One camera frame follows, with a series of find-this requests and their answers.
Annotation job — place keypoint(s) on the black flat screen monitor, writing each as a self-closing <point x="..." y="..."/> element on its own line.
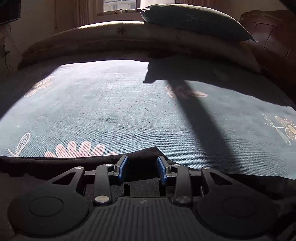
<point x="10" y="10"/>

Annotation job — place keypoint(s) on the window with white frame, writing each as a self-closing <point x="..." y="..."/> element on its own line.
<point x="109" y="7"/>

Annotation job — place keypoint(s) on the blue floral pillow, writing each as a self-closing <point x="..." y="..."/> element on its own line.
<point x="198" y="19"/>

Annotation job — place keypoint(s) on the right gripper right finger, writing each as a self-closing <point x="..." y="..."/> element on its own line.
<point x="163" y="169"/>

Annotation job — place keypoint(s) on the wooden headboard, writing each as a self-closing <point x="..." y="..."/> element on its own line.
<point x="274" y="49"/>

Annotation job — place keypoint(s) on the black track pants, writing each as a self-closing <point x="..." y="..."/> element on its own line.
<point x="80" y="199"/>

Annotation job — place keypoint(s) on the pink floral quilt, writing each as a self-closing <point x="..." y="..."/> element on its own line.
<point x="122" y="36"/>

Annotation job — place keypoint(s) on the blue floral bed sheet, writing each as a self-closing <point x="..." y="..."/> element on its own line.
<point x="198" y="112"/>

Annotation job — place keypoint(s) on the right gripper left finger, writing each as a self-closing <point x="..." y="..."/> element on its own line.
<point x="119" y="167"/>

